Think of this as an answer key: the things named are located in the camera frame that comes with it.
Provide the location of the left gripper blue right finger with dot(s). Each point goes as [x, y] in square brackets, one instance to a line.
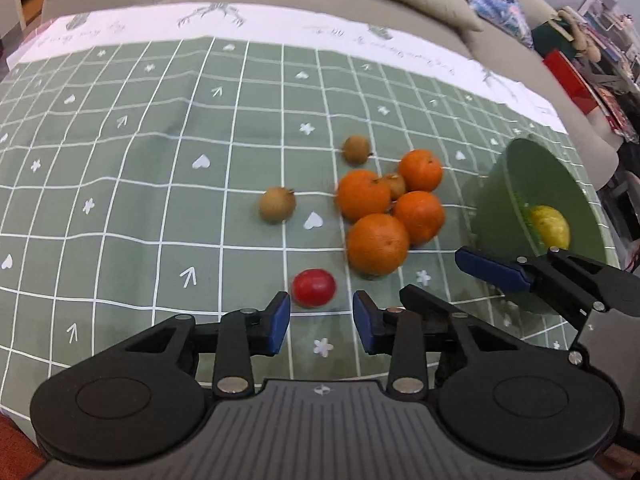
[397, 333]

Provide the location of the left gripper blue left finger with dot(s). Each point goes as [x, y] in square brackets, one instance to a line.
[243, 334]

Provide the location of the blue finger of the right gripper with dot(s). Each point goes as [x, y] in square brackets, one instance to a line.
[431, 308]
[506, 276]

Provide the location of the yellow-green round fruit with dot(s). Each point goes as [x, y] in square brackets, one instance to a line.
[550, 225]

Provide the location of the orange tangerine front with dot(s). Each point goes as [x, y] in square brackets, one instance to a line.
[377, 244]

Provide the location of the orange tangerine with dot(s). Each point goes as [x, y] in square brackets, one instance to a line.
[421, 213]
[377, 244]
[421, 170]
[362, 192]

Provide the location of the red cherry tomato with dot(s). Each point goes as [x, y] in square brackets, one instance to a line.
[313, 288]

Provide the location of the green colander bowl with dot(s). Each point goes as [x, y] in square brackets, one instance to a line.
[529, 203]

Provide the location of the brown longan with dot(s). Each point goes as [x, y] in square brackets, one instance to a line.
[396, 183]
[277, 204]
[356, 150]

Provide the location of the orange tangerine back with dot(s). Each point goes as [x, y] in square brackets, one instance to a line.
[421, 170]

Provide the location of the brown longan back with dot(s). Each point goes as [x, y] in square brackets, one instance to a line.
[356, 150]

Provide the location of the green checked tablecloth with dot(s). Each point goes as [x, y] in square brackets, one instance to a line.
[136, 144]

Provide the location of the red box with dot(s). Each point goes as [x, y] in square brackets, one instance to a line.
[571, 81]

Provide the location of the cluttered desk with magazines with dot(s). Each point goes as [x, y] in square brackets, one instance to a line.
[616, 34]

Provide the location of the dark green bag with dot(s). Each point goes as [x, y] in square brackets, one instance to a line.
[554, 34]

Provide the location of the plush toy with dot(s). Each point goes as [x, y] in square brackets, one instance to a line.
[582, 42]

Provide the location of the blue patterned cushion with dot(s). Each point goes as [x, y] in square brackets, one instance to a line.
[507, 15]

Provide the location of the beige sofa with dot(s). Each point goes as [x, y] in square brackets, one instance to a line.
[494, 49]

